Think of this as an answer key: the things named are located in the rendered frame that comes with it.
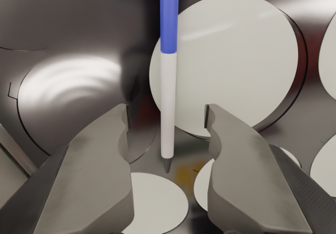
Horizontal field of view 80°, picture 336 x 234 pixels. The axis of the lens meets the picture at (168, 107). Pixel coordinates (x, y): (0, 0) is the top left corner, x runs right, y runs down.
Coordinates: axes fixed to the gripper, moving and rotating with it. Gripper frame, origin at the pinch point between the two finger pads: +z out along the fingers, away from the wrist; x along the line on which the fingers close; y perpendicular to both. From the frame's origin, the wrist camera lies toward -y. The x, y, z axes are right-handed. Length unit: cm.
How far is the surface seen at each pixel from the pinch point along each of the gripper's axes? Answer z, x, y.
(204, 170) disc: 1.9, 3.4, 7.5
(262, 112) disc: 1.9, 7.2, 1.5
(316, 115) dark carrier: 1.9, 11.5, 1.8
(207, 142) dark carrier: 1.9, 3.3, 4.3
